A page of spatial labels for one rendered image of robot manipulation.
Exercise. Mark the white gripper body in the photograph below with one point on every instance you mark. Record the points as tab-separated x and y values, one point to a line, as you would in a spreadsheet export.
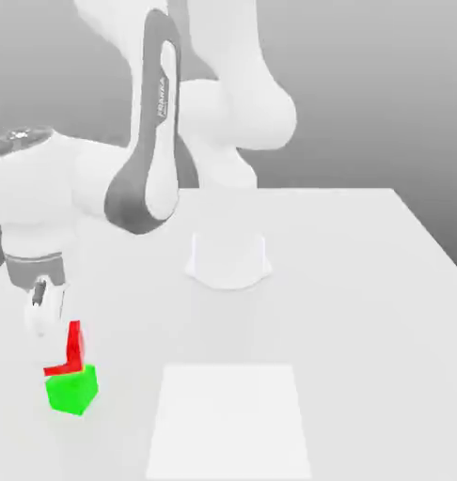
50	313

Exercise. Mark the small red cube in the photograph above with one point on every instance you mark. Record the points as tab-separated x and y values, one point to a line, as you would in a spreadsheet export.
75	347

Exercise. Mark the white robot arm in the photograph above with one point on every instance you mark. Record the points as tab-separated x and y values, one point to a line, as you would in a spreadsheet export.
213	112

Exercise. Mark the small green cube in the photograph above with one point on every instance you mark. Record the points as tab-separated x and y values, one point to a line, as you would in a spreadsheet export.
72	392

